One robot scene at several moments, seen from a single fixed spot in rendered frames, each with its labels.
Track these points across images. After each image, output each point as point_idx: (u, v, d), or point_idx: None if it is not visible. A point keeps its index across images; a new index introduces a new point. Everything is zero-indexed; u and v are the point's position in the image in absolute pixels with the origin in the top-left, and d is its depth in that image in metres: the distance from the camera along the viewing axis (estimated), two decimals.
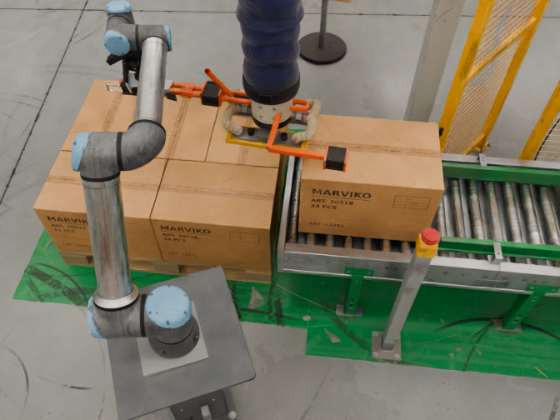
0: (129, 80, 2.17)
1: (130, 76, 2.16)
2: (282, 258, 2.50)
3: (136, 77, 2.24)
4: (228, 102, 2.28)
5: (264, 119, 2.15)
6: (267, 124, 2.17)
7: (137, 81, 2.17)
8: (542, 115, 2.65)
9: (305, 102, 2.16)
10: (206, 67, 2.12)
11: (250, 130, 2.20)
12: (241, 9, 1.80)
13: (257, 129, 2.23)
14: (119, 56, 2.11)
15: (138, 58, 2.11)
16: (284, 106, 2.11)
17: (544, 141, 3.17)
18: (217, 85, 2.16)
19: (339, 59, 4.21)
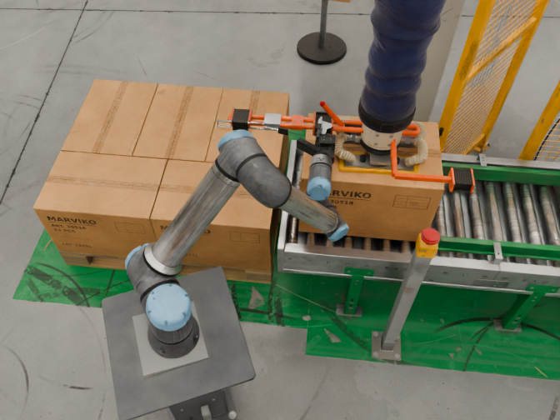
0: None
1: None
2: (282, 258, 2.50)
3: (245, 113, 2.27)
4: (335, 131, 2.33)
5: (378, 146, 2.22)
6: (380, 150, 2.24)
7: None
8: (542, 115, 2.65)
9: (415, 127, 2.24)
10: (321, 101, 2.16)
11: (363, 157, 2.25)
12: (380, 17, 1.77)
13: (367, 155, 2.30)
14: (312, 154, 2.19)
15: None
16: (399, 132, 2.18)
17: (544, 141, 3.17)
18: (331, 116, 2.21)
19: (339, 59, 4.21)
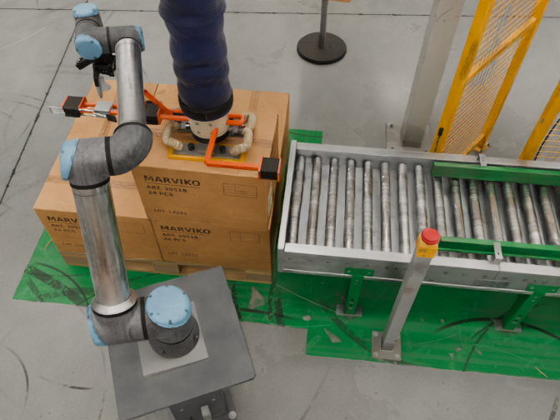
0: (100, 83, 2.12)
1: (101, 79, 2.12)
2: (282, 258, 2.50)
3: (77, 100, 2.32)
4: (169, 119, 2.38)
5: (202, 134, 2.26)
6: (205, 138, 2.29)
7: (107, 84, 2.12)
8: (542, 115, 2.65)
9: (240, 117, 2.28)
10: None
11: (190, 145, 2.30)
12: (161, 4, 1.82)
13: (197, 143, 2.34)
14: (89, 60, 2.07)
15: (109, 61, 2.07)
16: (220, 121, 2.23)
17: (544, 141, 3.17)
18: (156, 104, 2.26)
19: (339, 59, 4.21)
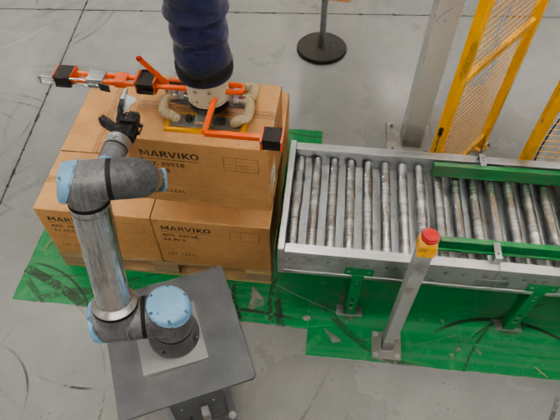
0: None
1: None
2: (282, 258, 2.50)
3: (67, 69, 2.19)
4: (166, 90, 2.24)
5: (201, 104, 2.12)
6: (204, 109, 2.15)
7: (139, 124, 2.10)
8: (542, 115, 2.65)
9: (241, 86, 2.14)
10: (137, 55, 2.08)
11: (187, 117, 2.16)
12: (164, 4, 1.81)
13: (196, 115, 2.20)
14: None
15: (135, 133, 2.02)
16: (219, 89, 2.09)
17: (544, 141, 3.17)
18: (151, 72, 2.12)
19: (339, 59, 4.21)
